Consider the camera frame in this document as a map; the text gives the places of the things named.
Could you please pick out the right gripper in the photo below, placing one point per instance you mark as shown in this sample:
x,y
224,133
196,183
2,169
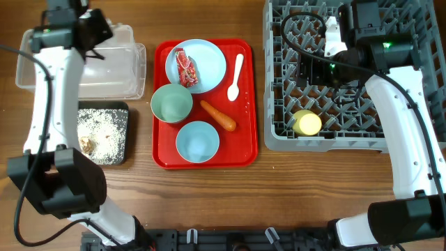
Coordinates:
x,y
310,70

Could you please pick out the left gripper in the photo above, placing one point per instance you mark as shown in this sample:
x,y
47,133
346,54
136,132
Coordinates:
x,y
96,53

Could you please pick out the yellow cup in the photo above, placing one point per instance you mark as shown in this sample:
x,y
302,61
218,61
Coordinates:
x,y
306,123

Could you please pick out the white rice grains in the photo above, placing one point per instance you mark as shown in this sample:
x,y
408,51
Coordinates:
x,y
104,132

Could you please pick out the red snack wrapper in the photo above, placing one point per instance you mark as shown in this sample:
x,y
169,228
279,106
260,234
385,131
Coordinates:
x,y
186,69

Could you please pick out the green bowl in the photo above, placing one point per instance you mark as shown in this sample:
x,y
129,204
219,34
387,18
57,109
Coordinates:
x,y
171,103

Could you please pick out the brown food scrap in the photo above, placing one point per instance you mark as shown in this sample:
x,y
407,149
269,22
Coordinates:
x,y
87,145

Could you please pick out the light blue bowl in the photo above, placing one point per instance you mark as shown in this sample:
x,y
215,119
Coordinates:
x,y
197,142

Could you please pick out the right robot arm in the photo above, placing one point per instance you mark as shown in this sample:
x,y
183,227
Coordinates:
x,y
388,67

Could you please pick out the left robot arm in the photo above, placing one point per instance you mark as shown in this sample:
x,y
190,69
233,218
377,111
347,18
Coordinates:
x,y
53,174

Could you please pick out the grey dishwasher rack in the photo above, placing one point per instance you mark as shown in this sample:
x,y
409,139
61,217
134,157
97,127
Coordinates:
x,y
348,121

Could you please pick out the black waste tray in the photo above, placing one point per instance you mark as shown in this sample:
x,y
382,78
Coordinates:
x,y
104,136

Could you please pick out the clear plastic bin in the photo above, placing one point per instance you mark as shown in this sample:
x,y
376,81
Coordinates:
x,y
120,75

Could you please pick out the white plastic spoon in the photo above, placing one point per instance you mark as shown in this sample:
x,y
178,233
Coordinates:
x,y
233,90

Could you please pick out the light blue plate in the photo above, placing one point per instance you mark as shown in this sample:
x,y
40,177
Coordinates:
x,y
209,62

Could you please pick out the orange carrot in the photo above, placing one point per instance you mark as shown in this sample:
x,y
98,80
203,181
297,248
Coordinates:
x,y
222,119

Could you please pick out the red serving tray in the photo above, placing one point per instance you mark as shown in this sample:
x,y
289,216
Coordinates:
x,y
240,147

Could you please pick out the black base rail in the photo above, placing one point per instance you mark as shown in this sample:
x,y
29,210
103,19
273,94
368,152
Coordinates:
x,y
311,239

